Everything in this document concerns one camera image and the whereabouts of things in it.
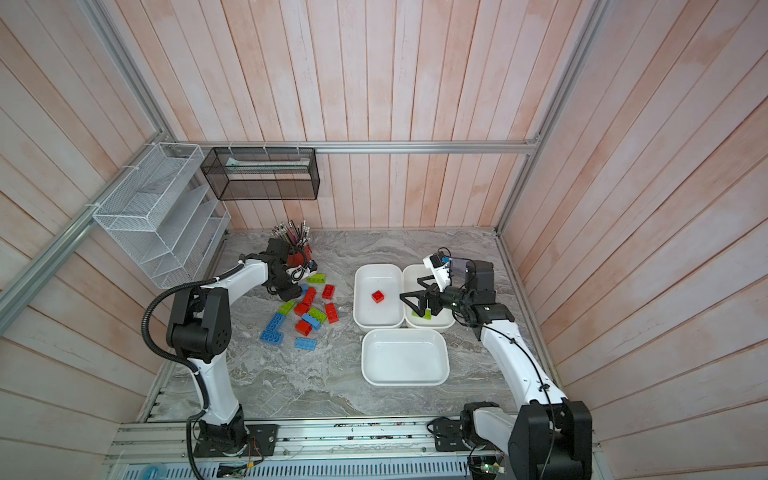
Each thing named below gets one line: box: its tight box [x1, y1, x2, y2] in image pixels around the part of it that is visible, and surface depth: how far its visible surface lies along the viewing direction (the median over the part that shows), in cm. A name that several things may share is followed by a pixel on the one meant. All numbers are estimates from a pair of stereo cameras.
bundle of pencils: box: [270, 219, 310, 249], surface depth 103 cm
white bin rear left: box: [353, 264, 404, 328], surface depth 101 cm
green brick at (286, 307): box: [277, 300, 297, 316], surface depth 100 cm
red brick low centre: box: [295, 320, 313, 337], surface depth 95 cm
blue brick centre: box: [302, 313, 320, 331], surface depth 94 cm
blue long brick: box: [260, 312, 286, 345], surface depth 94 cm
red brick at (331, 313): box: [325, 303, 339, 324], surface depth 97 cm
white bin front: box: [361, 329, 450, 387], surface depth 88 cm
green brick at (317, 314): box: [308, 307, 327, 323], surface depth 98 cm
